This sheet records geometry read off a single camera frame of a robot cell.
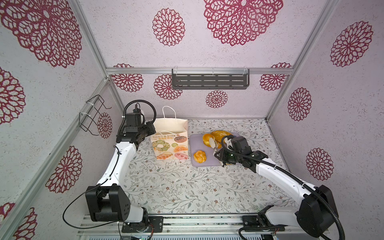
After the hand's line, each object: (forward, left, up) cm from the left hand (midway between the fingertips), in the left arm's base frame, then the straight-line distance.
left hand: (153, 128), depth 83 cm
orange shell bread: (-20, -40, -5) cm, 45 cm away
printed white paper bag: (-6, -10, -4) cm, 12 cm away
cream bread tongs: (-6, -34, -8) cm, 35 cm away
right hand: (-12, -34, -7) cm, 37 cm away
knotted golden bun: (-7, -27, -20) cm, 34 cm away
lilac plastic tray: (+6, -26, -24) cm, 36 cm away
